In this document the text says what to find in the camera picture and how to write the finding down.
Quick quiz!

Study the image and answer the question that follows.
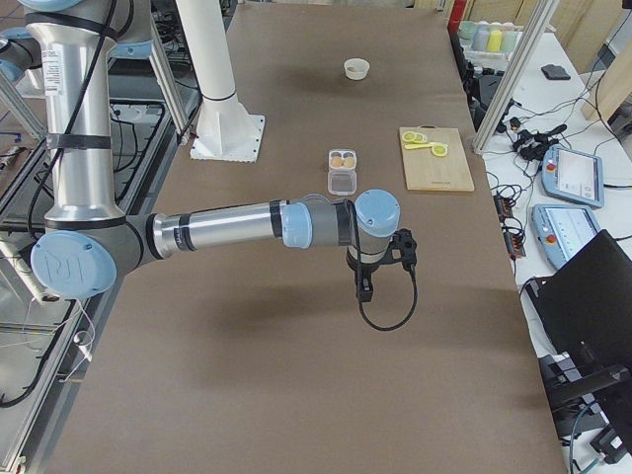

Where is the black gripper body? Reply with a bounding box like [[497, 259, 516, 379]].
[[346, 249, 389, 284]]

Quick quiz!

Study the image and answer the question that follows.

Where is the white bowl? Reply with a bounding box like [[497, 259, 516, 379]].
[[344, 57, 370, 81]]

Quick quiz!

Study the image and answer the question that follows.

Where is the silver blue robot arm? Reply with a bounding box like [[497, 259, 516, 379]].
[[25, 1, 412, 301]]

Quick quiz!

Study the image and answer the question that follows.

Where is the clear plastic egg box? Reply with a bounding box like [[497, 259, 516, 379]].
[[328, 149, 357, 197]]

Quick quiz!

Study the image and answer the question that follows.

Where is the bamboo cutting board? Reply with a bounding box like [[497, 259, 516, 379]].
[[399, 126, 475, 192]]

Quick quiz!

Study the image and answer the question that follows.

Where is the yellow plastic knife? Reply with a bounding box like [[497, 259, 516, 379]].
[[404, 142, 435, 150]]

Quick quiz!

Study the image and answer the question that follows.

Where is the lemon slice near knife tip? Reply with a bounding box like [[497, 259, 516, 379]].
[[402, 130, 417, 143]]

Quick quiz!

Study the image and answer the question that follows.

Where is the lemon slice pair middle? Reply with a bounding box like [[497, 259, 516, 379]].
[[414, 132, 428, 144]]

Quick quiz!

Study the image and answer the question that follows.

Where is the white central mounting column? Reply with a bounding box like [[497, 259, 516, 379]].
[[177, 0, 266, 163]]

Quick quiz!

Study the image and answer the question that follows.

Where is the blue teach pendant near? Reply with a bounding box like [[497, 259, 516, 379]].
[[531, 204, 600, 270]]

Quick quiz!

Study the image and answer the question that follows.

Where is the blue teach pendant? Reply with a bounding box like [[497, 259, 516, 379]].
[[541, 145, 604, 208], [531, 204, 600, 270]]

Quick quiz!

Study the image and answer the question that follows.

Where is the black laptop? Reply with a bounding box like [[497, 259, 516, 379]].
[[525, 230, 631, 368]]

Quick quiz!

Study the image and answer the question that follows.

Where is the blue teach pendant far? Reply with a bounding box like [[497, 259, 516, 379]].
[[541, 145, 604, 208]]

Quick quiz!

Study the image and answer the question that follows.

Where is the grey plastic cup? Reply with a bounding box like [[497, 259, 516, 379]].
[[471, 25, 490, 51]]

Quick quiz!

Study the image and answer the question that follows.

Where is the yellow plastic cup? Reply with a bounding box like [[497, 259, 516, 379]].
[[486, 30, 503, 53]]

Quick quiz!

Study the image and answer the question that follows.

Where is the green plastic cup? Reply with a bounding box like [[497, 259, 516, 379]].
[[501, 30, 518, 54]]

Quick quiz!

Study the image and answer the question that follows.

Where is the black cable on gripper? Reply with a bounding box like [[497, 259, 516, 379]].
[[355, 266, 419, 331]]

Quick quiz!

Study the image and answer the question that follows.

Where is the lemon slice at handle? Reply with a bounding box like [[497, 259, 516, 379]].
[[431, 142, 448, 157]]

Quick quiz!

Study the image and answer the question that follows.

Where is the aluminium frame post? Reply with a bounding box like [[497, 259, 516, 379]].
[[472, 0, 560, 155]]

